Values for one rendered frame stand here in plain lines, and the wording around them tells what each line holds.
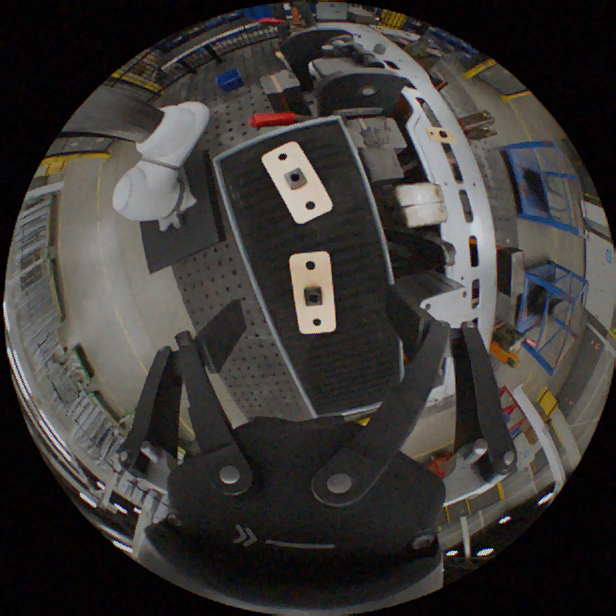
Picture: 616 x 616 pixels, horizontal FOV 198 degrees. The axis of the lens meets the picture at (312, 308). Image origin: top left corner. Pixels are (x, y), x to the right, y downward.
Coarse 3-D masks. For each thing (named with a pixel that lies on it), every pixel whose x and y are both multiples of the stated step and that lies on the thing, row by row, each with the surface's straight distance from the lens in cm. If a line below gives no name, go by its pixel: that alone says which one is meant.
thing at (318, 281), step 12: (324, 252) 20; (300, 264) 20; (324, 264) 20; (300, 276) 20; (312, 276) 20; (324, 276) 20; (300, 288) 21; (312, 288) 20; (324, 288) 20; (300, 300) 21; (312, 300) 20; (324, 300) 21; (300, 312) 21; (312, 312) 21; (324, 312) 21; (300, 324) 22; (312, 324) 22; (324, 324) 22
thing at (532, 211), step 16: (512, 144) 244; (528, 144) 233; (544, 144) 226; (512, 160) 244; (528, 160) 292; (560, 160) 218; (528, 176) 266; (544, 176) 276; (560, 176) 336; (576, 176) 323; (528, 192) 258; (544, 192) 272; (528, 208) 250; (544, 208) 305; (560, 208) 288; (544, 224) 292; (560, 224) 214; (576, 224) 208
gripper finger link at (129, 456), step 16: (160, 352) 14; (160, 368) 13; (144, 384) 12; (160, 384) 11; (176, 384) 14; (144, 400) 11; (160, 400) 11; (176, 400) 13; (144, 416) 10; (160, 416) 10; (176, 416) 12; (144, 432) 9; (160, 432) 10; (176, 432) 12; (128, 448) 9; (176, 448) 11; (128, 464) 9; (144, 464) 9
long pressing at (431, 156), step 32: (352, 32) 84; (416, 64) 72; (416, 96) 56; (416, 128) 48; (448, 128) 54; (448, 192) 45; (480, 192) 53; (448, 224) 44; (480, 224) 51; (480, 256) 51; (480, 288) 53; (480, 320) 58; (448, 384) 65
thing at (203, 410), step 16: (176, 336) 14; (192, 352) 13; (192, 368) 11; (192, 384) 10; (208, 384) 9; (192, 400) 9; (208, 400) 8; (192, 416) 8; (208, 416) 7; (224, 416) 8; (208, 432) 7; (224, 432) 7; (208, 448) 6; (224, 448) 6; (240, 448) 6; (208, 464) 6; (224, 464) 6; (240, 464) 5; (224, 480) 5; (240, 480) 5; (256, 480) 5; (240, 496) 5; (256, 496) 6
